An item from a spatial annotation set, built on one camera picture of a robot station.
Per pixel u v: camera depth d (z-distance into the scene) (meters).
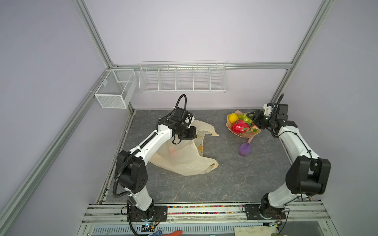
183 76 0.99
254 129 0.99
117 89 1.02
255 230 0.68
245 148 0.96
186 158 0.83
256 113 0.79
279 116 0.67
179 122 0.71
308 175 0.46
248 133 1.02
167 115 0.68
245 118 0.83
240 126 0.99
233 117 1.05
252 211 0.74
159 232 0.69
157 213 0.74
